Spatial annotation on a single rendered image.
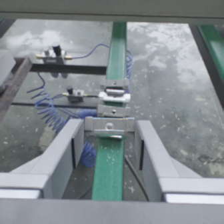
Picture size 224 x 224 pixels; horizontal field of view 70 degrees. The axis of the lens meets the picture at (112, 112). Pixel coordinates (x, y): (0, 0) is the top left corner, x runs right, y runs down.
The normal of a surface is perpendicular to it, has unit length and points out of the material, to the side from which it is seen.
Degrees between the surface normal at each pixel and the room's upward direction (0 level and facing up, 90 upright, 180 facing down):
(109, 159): 0
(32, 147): 0
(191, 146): 0
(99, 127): 18
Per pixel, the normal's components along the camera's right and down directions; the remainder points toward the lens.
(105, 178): 0.00, -0.58
